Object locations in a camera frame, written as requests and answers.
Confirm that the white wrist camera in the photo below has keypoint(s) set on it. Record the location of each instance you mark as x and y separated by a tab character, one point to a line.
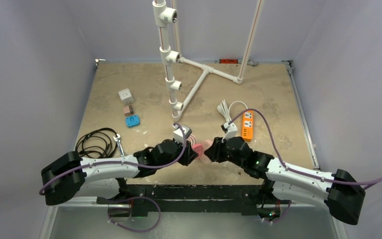
230	130
181	132

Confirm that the white PVC pipe frame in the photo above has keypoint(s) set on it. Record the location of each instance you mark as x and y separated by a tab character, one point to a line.
164	16

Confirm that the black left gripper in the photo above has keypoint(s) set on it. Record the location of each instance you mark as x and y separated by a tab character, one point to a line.
188	154

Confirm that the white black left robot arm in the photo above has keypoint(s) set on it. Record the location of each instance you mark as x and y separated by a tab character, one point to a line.
73	176

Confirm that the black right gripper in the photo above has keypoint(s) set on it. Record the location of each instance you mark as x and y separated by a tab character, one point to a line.
216	150

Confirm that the blue plug adapter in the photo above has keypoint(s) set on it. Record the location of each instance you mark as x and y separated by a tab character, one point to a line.
132	121

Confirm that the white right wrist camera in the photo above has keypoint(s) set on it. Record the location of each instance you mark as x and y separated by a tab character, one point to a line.
230	130

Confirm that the brown pink plug adapter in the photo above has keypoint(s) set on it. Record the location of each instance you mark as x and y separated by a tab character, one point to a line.
128	110

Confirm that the orange power strip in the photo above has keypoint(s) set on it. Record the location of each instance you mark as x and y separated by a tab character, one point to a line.
247	125

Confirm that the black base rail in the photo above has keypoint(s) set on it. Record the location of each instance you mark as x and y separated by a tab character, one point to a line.
248	200

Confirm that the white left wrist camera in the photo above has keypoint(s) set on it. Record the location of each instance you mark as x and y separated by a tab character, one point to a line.
181	132

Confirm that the white cube socket adapter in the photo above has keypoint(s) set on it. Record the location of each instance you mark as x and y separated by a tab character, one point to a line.
126	96

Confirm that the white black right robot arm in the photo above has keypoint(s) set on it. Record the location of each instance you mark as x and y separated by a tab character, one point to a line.
338	192

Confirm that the silver open-end wrench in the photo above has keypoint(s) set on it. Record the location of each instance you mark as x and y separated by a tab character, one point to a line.
117	139

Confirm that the pink round socket base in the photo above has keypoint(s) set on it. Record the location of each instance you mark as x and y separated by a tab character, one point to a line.
205	145

